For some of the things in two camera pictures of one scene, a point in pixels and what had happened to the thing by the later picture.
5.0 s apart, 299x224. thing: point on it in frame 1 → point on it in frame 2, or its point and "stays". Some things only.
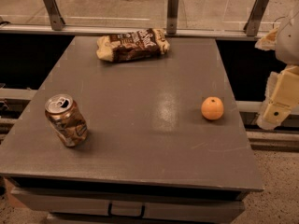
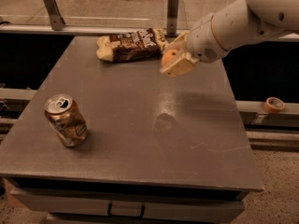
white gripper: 288,42 → 201,41
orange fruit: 212,108 → 169,56
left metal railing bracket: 56,21 stays
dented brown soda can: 64,114 stays
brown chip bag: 133,45 stays
